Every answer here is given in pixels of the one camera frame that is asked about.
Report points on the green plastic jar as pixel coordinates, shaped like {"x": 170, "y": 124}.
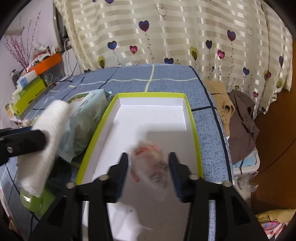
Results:
{"x": 38, "y": 205}

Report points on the purple dried flower branches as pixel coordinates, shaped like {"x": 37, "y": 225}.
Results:
{"x": 19, "y": 48}

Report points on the heart pattern curtain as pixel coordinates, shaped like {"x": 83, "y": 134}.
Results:
{"x": 243, "y": 44}

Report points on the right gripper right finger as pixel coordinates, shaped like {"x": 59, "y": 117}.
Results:
{"x": 180, "y": 176}

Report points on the wooden wardrobe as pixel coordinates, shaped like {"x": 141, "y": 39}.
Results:
{"x": 276, "y": 148}

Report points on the lime green cardboard box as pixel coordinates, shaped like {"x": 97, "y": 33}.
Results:
{"x": 21, "y": 100}

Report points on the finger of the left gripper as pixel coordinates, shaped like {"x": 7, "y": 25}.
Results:
{"x": 16, "y": 142}

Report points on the white blue tissue box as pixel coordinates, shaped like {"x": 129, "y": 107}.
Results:
{"x": 24, "y": 80}

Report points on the clear plastic bag with items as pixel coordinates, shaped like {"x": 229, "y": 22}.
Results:
{"x": 149, "y": 169}

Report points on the white towel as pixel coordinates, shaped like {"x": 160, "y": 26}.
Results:
{"x": 34, "y": 168}

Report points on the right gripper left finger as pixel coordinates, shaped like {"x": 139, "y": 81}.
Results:
{"x": 117, "y": 175}

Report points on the green lidded white box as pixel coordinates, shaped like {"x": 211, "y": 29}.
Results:
{"x": 147, "y": 127}

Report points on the orange storage bin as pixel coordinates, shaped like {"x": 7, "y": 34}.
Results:
{"x": 46, "y": 64}

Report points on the wet wipes pack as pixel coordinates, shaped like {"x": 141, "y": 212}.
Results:
{"x": 86, "y": 111}

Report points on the brown clothes pile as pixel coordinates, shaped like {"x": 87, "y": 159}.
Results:
{"x": 236, "y": 112}

